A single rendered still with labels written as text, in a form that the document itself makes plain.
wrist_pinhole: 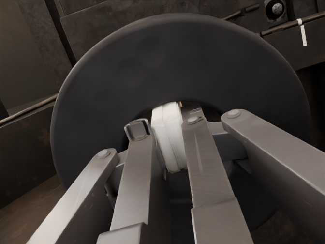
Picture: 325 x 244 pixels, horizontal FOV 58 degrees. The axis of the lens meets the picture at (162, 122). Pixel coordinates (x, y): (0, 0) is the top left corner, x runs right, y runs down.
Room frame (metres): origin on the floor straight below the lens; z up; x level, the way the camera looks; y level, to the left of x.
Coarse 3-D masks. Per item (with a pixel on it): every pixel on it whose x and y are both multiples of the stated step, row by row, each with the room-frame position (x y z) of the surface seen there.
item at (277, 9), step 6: (270, 0) 0.70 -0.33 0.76; (276, 0) 0.69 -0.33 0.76; (270, 6) 0.69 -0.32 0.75; (276, 6) 0.68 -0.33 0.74; (282, 6) 0.68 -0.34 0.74; (270, 12) 0.69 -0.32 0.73; (276, 12) 0.68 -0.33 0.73; (282, 12) 0.69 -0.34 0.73; (270, 18) 0.70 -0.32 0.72; (276, 18) 0.70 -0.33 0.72
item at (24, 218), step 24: (24, 120) 0.49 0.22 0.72; (48, 120) 0.51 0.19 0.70; (0, 144) 0.47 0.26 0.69; (24, 144) 0.48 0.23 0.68; (48, 144) 0.50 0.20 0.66; (0, 168) 0.46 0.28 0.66; (24, 168) 0.48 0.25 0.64; (48, 168) 0.49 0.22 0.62; (0, 192) 0.45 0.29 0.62; (24, 192) 0.47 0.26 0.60; (48, 192) 0.43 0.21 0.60; (0, 216) 0.42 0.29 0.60; (24, 216) 0.39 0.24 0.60; (0, 240) 0.35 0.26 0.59; (24, 240) 0.33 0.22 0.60
